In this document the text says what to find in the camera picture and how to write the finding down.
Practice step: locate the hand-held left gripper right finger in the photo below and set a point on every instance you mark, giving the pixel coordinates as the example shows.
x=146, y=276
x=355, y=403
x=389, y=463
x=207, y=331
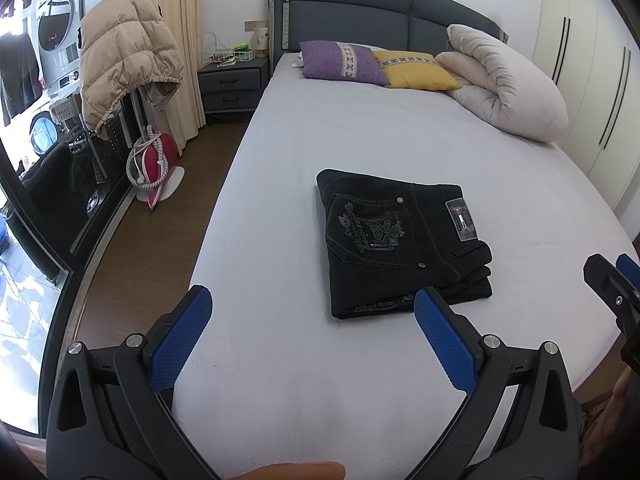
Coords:
x=442, y=340

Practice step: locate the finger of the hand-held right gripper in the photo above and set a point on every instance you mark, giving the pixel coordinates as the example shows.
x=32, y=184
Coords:
x=607, y=280
x=629, y=263

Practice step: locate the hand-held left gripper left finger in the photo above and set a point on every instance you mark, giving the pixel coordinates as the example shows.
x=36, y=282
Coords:
x=180, y=340

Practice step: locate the black denim pants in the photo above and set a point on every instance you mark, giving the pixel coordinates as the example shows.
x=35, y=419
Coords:
x=380, y=260

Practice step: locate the person's left hand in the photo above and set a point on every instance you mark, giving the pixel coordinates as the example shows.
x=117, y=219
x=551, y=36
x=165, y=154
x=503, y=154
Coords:
x=300, y=472

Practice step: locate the bed with white sheet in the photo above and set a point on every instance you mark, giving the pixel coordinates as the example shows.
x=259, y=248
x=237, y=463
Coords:
x=300, y=160

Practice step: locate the cream folded duvet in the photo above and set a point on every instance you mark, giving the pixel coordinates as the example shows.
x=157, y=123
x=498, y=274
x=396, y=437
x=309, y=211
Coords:
x=505, y=80

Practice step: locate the grey nightstand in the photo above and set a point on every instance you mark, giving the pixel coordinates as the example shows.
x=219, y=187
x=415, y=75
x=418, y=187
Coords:
x=232, y=85

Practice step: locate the yellow pillow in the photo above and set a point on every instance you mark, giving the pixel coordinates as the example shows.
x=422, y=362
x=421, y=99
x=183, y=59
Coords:
x=415, y=72

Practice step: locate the beige puffer jacket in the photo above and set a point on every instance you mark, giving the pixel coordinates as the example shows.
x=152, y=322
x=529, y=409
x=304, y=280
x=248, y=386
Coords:
x=125, y=55

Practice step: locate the green item in tray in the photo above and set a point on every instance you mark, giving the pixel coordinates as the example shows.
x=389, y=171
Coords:
x=242, y=49

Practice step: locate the purple pillow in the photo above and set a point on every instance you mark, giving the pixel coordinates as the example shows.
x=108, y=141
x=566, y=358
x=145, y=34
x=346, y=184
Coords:
x=335, y=60

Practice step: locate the dark hanging garment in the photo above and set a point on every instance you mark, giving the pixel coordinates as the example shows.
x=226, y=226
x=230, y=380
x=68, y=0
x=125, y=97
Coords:
x=20, y=80

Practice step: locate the beige curtain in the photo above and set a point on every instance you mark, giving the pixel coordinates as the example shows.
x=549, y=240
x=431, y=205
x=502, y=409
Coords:
x=172, y=10

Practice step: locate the grey padded headboard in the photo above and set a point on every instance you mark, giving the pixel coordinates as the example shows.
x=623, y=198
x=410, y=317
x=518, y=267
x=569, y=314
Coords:
x=360, y=15

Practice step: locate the white washing machine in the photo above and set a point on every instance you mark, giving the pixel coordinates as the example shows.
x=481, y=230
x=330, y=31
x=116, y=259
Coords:
x=55, y=25

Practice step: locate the wall socket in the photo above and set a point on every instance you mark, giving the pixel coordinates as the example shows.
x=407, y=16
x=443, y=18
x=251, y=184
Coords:
x=256, y=24

